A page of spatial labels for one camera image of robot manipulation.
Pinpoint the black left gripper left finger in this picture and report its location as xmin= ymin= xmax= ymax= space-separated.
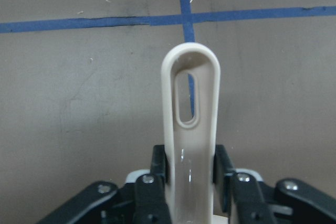
xmin=134 ymin=145 xmax=171 ymax=223

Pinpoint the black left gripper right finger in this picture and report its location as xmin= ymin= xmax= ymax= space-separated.
xmin=213 ymin=145 xmax=270 ymax=223

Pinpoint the grey plastic dustpan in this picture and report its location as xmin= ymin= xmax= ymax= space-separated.
xmin=161 ymin=42 xmax=221 ymax=223

